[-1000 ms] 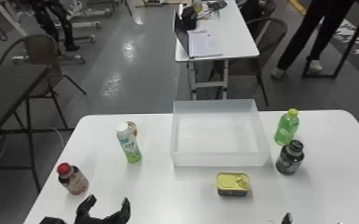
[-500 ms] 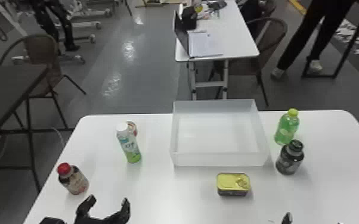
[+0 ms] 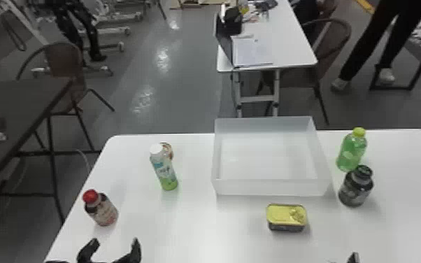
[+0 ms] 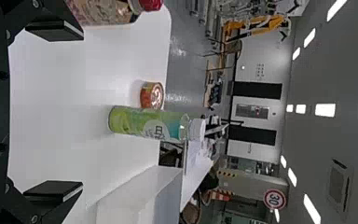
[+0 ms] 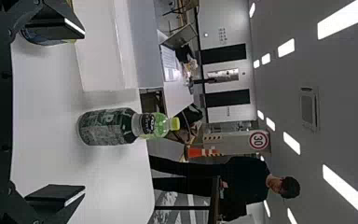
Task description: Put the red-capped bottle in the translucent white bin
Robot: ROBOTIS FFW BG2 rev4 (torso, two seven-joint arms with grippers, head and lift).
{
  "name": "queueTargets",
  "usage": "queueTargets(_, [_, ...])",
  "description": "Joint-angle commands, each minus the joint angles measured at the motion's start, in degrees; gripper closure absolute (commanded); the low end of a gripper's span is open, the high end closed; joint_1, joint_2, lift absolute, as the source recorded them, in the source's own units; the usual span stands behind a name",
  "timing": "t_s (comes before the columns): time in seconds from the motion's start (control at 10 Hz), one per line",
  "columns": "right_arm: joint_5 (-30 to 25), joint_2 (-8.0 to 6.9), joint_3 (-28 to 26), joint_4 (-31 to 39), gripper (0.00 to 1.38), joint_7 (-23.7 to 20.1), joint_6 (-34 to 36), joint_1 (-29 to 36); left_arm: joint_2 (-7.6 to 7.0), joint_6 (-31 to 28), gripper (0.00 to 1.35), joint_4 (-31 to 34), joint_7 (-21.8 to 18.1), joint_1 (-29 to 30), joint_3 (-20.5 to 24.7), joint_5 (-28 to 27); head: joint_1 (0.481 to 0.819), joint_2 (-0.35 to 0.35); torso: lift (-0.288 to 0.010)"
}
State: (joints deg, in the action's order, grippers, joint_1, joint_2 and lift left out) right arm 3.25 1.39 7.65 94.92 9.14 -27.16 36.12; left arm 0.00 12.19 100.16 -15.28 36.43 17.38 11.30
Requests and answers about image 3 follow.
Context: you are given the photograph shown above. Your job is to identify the brown bottle with red cap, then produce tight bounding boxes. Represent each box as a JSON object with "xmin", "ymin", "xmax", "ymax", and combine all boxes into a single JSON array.
[{"xmin": 82, "ymin": 189, "xmax": 119, "ymax": 227}]

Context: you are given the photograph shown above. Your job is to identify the brown chair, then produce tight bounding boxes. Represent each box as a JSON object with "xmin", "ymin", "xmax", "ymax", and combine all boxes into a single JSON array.
[{"xmin": 15, "ymin": 41, "xmax": 116, "ymax": 152}]

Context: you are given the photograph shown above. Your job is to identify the person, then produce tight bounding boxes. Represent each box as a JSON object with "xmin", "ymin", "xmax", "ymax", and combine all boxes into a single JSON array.
[{"xmin": 330, "ymin": 0, "xmax": 421, "ymax": 92}]

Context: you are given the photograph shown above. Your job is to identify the white side table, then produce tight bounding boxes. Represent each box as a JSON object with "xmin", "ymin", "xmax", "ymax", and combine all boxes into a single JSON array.
[{"xmin": 215, "ymin": 0, "xmax": 319, "ymax": 118}]

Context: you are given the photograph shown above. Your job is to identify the white paper sheets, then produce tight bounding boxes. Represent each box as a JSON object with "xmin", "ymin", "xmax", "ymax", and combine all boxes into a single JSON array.
[{"xmin": 231, "ymin": 34, "xmax": 274, "ymax": 68}]

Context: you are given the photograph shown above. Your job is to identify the yellow can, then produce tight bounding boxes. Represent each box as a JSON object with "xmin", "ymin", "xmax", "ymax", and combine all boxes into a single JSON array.
[{"xmin": 266, "ymin": 203, "xmax": 309, "ymax": 233}]

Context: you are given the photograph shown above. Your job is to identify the white and green bottle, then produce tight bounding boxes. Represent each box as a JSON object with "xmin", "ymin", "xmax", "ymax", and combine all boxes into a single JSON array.
[{"xmin": 149, "ymin": 141, "xmax": 179, "ymax": 192}]

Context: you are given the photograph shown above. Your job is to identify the black box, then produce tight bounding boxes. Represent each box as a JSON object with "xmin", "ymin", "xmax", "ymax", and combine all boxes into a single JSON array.
[{"xmin": 215, "ymin": 6, "xmax": 243, "ymax": 36}]

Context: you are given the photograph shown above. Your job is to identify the clear box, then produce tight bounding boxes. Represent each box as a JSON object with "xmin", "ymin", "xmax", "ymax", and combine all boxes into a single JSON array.
[{"xmin": 210, "ymin": 115, "xmax": 334, "ymax": 197}]

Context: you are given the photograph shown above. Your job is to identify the black jar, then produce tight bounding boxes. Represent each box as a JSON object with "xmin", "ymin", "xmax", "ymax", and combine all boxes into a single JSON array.
[{"xmin": 338, "ymin": 164, "xmax": 375, "ymax": 207}]

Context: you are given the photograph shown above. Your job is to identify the dark side table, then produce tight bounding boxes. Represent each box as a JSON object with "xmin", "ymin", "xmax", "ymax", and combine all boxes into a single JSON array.
[{"xmin": 0, "ymin": 76, "xmax": 102, "ymax": 229}]

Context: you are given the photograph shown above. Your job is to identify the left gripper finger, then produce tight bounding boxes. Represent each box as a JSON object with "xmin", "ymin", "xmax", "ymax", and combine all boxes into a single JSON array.
[
  {"xmin": 76, "ymin": 238, "xmax": 101, "ymax": 263},
  {"xmin": 113, "ymin": 237, "xmax": 143, "ymax": 263}
]

